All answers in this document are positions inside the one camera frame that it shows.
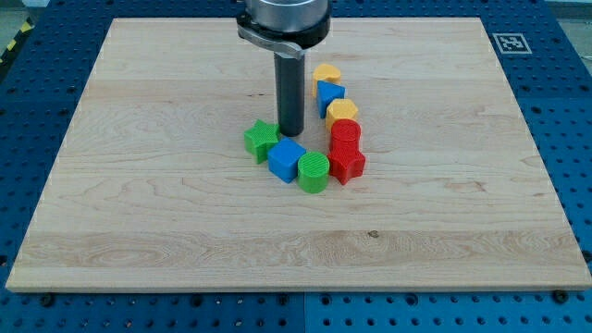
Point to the green cylinder block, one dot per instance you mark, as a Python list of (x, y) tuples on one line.
[(313, 168)]

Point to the red star block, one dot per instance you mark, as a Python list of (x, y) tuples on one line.
[(346, 164)]

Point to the blue cube block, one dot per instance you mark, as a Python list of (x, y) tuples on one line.
[(283, 159)]

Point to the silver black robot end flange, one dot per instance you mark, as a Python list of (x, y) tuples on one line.
[(286, 27)]

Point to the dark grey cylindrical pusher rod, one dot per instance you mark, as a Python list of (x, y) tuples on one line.
[(289, 77)]

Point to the yellow heart block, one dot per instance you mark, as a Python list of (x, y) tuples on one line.
[(325, 72)]

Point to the white fiducial marker tag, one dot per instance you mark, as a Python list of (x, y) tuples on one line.
[(512, 43)]

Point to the yellow hexagon block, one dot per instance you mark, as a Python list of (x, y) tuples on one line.
[(341, 109)]

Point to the red cylinder block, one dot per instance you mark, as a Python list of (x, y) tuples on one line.
[(345, 134)]

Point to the light wooden board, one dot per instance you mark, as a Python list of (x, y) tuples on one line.
[(153, 191)]

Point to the green star block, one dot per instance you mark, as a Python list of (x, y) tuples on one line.
[(260, 138)]

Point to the blue triangle block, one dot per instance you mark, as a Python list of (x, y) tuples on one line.
[(327, 92)]

